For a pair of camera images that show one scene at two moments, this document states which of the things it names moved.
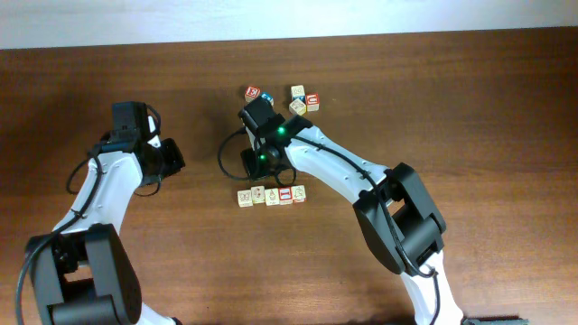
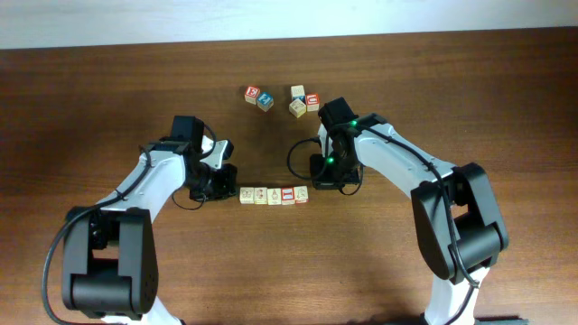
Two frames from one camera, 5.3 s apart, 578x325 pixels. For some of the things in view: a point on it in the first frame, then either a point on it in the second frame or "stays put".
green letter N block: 298,194 stays put
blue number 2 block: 267,96 stays put
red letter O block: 272,197 stays put
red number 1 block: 284,194 stays put
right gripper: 250,156 -> 327,182
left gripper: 177,159 -> 226,190
